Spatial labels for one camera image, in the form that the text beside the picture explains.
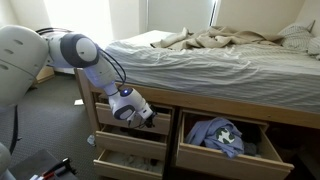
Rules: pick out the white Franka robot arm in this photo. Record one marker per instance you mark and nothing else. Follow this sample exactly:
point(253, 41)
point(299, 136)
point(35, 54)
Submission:
point(20, 63)

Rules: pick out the wooden drawer with black garment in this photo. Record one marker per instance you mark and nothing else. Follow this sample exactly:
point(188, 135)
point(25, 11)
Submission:
point(106, 116)

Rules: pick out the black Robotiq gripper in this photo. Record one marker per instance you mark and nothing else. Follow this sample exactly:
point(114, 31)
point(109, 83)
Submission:
point(150, 120)

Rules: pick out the low wooden box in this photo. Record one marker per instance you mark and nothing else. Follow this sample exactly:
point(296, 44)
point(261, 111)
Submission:
point(45, 75)

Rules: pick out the beige crumpled blanket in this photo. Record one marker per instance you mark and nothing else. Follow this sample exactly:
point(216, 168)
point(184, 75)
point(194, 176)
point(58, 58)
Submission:
point(216, 38)

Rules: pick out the shallow wooden drawer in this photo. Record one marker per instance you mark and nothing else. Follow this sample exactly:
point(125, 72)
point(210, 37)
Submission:
point(130, 145)

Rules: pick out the pale clothes pile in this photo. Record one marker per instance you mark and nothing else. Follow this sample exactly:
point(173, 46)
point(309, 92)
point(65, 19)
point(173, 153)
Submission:
point(133, 160)

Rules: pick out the light wooden bed frame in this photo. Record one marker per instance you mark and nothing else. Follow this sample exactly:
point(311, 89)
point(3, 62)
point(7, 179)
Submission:
point(216, 103)

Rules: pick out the window with white blind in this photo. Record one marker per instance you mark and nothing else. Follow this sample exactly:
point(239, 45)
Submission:
point(180, 15)

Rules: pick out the small pale pillow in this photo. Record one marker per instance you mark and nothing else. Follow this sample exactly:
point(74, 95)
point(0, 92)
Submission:
point(315, 46)

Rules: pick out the black orange bar clamp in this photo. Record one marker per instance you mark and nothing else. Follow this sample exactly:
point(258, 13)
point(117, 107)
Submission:
point(56, 168)

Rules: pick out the mattress with striped sheet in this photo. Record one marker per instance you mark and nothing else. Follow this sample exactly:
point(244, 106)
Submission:
point(216, 73)

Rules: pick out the white rounded robot base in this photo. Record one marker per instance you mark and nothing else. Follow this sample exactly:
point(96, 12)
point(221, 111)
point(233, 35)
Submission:
point(5, 163)

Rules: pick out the blue shirt with green logo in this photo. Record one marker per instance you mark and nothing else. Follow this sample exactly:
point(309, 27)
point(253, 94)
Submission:
point(213, 133)

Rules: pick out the white paper sheet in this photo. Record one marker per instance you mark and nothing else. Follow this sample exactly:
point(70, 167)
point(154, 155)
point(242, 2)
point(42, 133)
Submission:
point(79, 102)

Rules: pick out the wooden drawer with blue shirt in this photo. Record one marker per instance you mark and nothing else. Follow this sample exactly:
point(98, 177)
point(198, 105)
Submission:
point(226, 165)

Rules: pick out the large striped pillow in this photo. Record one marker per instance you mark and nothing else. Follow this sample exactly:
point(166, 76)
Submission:
point(296, 36)

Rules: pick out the wooden drawer with pale clothes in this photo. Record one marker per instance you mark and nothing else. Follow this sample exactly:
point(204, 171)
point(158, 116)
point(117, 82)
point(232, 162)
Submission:
point(123, 171)

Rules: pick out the crumpled pale wrapper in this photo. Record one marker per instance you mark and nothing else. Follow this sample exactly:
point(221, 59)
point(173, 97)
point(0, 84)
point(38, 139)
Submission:
point(91, 140)

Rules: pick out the dark grey garment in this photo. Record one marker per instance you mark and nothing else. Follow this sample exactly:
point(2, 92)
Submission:
point(250, 149)

